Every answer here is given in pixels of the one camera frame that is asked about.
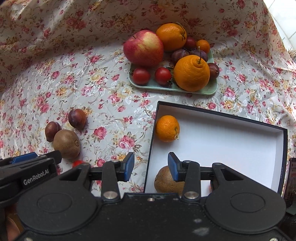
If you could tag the large round orange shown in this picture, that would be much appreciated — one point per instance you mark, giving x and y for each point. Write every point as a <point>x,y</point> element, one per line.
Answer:
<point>171,36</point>

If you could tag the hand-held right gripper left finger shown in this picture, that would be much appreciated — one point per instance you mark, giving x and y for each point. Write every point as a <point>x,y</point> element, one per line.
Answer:
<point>129,165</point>

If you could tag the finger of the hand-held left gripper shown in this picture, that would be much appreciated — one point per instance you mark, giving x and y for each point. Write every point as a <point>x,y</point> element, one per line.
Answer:
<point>23,158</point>

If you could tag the dark blue box white inside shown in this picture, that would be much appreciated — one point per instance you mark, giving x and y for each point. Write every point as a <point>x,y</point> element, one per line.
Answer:
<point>231,150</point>

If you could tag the pale green tray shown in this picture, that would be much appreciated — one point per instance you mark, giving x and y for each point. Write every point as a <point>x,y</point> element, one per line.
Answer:
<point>203,90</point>

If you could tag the dark purple plum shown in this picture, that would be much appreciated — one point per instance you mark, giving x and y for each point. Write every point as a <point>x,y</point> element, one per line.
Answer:
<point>77,118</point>
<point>214,70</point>
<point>202,54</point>
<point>51,131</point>
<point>190,42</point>
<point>179,54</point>

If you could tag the red apple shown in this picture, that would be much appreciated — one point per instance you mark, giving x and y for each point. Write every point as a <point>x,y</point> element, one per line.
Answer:
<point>143,48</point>

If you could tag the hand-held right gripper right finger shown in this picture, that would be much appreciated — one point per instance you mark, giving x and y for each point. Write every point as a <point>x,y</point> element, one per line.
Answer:
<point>173,166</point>

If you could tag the small tangerine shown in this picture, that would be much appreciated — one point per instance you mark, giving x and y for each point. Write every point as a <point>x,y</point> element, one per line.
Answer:
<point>203,45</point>

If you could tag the stemmed mandarin orange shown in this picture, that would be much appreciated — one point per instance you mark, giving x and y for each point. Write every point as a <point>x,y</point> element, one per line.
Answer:
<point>167,128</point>

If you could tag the brown kiwi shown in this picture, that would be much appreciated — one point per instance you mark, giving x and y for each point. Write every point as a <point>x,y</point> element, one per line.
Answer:
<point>165,182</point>
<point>67,143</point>

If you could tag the floral tablecloth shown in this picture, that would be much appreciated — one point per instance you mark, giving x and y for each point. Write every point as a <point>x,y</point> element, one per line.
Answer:
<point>104,92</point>

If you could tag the knobbed large orange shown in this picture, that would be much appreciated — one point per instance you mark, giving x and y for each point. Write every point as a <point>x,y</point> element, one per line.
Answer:
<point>190,74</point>

